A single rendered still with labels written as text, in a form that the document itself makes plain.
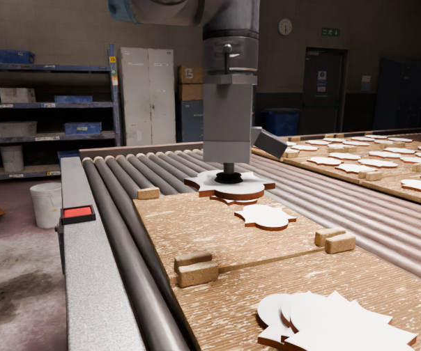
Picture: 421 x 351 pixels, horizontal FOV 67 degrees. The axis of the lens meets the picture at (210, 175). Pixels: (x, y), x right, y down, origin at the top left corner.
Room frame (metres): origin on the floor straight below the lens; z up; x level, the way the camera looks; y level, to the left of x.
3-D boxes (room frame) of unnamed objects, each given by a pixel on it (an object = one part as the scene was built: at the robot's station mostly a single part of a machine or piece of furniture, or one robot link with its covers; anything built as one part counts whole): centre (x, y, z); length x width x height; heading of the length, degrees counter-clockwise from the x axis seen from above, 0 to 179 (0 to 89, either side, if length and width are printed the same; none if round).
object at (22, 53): (4.62, 2.72, 1.68); 0.56 x 0.38 x 0.20; 107
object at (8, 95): (4.65, 2.70, 1.20); 0.36 x 0.28 x 0.22; 97
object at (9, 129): (4.59, 2.75, 0.74); 0.44 x 0.36 x 0.20; 96
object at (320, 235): (0.55, -0.22, 0.95); 0.06 x 0.02 x 0.03; 111
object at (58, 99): (4.83, 2.01, 1.14); 0.50 x 0.38 x 0.11; 118
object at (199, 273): (0.42, 0.02, 0.95); 0.06 x 0.02 x 0.03; 112
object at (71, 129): (4.92, 1.93, 0.72); 0.50 x 0.38 x 0.16; 102
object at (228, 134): (0.46, -0.05, 1.17); 0.12 x 0.09 x 0.16; 82
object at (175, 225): (0.69, -0.03, 0.93); 0.41 x 0.35 x 0.02; 21
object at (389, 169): (1.27, -0.56, 0.94); 0.41 x 0.35 x 0.04; 24
